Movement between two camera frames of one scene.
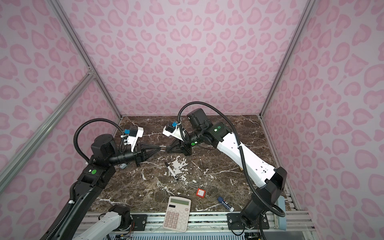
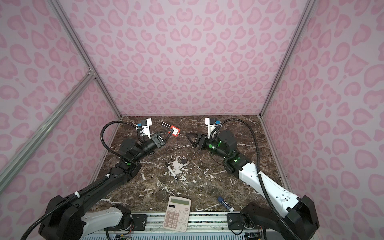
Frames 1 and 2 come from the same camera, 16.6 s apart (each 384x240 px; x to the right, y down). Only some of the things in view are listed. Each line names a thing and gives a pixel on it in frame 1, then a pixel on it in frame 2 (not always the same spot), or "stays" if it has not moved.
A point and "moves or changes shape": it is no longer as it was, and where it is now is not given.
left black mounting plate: (139, 221) stays
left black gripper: (143, 155) -> (158, 141)
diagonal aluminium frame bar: (13, 166) stays
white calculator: (177, 213) stays
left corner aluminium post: (84, 55) stays
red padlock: (199, 192) moves or changes shape
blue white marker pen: (225, 204) stays
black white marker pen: (171, 171) stays
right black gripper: (185, 148) -> (201, 137)
